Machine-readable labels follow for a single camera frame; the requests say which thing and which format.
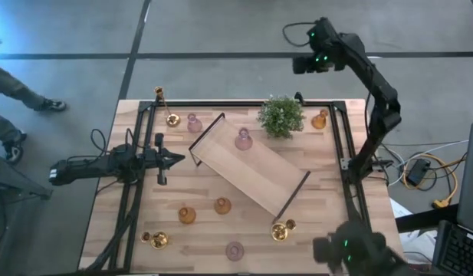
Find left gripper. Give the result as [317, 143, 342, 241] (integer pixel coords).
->
[143, 133, 186, 186]

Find amber ribbed glass candle holder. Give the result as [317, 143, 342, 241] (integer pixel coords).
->
[177, 206, 197, 225]
[310, 109, 330, 130]
[214, 197, 232, 215]

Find pink ribbed glass candle holder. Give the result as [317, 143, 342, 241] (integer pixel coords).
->
[234, 127, 254, 152]
[225, 241, 245, 262]
[186, 112, 203, 134]

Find short gold candlestick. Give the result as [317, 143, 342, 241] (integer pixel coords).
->
[140, 230, 169, 251]

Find tall gold candlestick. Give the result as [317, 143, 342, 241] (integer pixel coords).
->
[154, 86, 182, 129]
[270, 218, 297, 243]

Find green potted plant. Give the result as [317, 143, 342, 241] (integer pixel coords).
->
[257, 94, 307, 140]

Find wooden shelf with black legs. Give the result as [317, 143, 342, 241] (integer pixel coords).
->
[188, 112, 312, 225]

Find black power adapter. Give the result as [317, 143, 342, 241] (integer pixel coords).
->
[406, 158, 432, 188]

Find person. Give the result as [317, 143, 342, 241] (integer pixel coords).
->
[0, 59, 67, 165]

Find black side table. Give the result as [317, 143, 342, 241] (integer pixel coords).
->
[395, 202, 459, 234]

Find grey laptop computer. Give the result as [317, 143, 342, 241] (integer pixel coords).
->
[431, 121, 473, 276]

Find white paper sheets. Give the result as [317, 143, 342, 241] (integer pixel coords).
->
[389, 197, 439, 265]

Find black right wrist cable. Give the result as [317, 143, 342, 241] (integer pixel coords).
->
[282, 21, 317, 48]

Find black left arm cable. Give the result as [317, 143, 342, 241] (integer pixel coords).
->
[90, 128, 109, 156]

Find black aluminium table frame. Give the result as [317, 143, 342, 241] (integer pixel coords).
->
[82, 100, 408, 274]

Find white cable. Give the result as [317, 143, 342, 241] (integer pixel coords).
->
[387, 140, 469, 187]

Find yellow cable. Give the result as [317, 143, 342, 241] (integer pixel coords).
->
[402, 153, 459, 210]

